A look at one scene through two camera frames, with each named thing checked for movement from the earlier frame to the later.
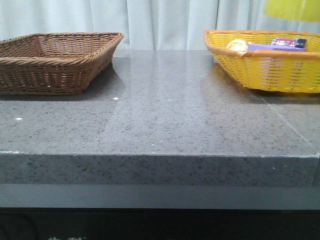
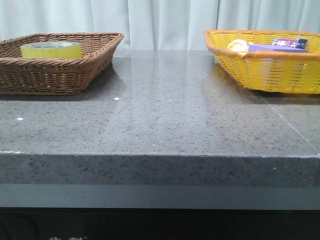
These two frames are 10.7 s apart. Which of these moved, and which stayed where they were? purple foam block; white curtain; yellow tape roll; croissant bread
Moved: yellow tape roll
Stayed: croissant bread; white curtain; purple foam block
